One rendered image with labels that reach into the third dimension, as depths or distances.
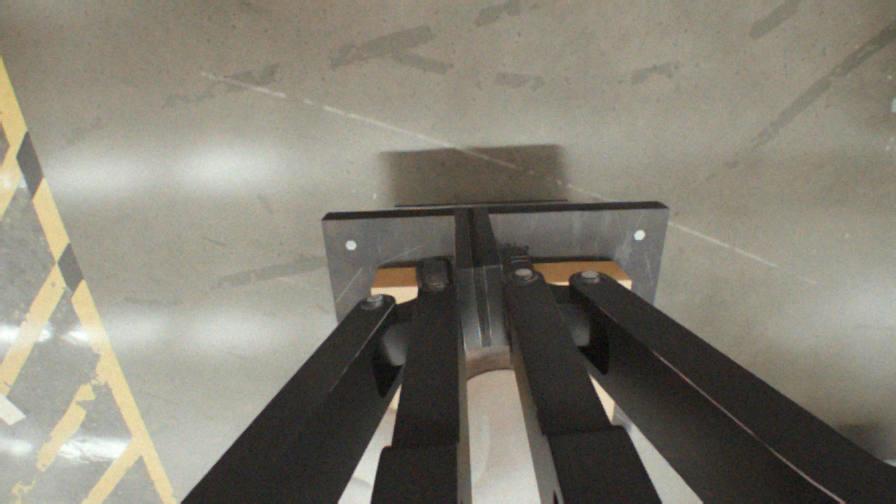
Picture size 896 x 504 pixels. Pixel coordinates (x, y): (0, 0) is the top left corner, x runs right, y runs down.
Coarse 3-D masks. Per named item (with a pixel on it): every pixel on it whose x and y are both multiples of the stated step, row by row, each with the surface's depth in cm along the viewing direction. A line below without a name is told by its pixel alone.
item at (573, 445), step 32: (512, 288) 12; (544, 288) 12; (512, 320) 11; (544, 320) 10; (512, 352) 12; (544, 352) 9; (576, 352) 9; (544, 384) 8; (576, 384) 8; (544, 416) 7; (576, 416) 7; (544, 448) 7; (576, 448) 6; (608, 448) 6; (544, 480) 7; (576, 480) 5; (608, 480) 5; (640, 480) 5
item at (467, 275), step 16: (464, 224) 17; (464, 240) 15; (464, 256) 14; (464, 272) 13; (464, 288) 13; (464, 304) 13; (480, 304) 13; (464, 320) 14; (480, 320) 14; (464, 336) 14; (480, 336) 14
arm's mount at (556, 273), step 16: (384, 272) 61; (400, 272) 61; (544, 272) 59; (560, 272) 59; (576, 272) 58; (608, 272) 58; (384, 288) 56; (400, 288) 56; (416, 288) 56; (608, 400) 63; (608, 416) 64
